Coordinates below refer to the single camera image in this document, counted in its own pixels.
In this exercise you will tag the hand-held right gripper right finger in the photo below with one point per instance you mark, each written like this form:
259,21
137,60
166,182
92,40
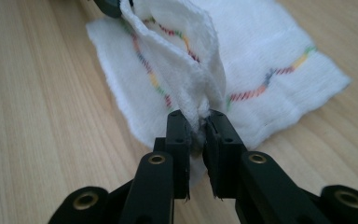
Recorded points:
230,174

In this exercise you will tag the white cloth with coloured stitching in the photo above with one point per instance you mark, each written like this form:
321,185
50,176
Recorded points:
261,37

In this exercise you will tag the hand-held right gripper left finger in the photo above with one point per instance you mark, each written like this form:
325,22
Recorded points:
164,174

